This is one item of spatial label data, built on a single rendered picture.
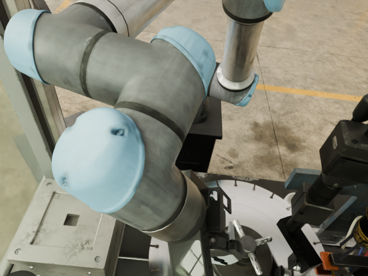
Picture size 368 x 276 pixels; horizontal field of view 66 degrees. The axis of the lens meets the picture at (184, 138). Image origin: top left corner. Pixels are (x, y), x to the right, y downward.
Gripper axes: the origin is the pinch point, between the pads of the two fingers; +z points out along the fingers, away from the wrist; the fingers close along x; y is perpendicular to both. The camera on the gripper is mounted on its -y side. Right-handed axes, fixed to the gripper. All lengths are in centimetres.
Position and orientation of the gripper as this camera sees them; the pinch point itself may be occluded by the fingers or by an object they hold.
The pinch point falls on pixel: (228, 261)
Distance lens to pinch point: 51.1
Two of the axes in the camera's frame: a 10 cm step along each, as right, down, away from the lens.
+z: 4.3, 5.2, 7.4
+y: 0.6, -8.3, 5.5
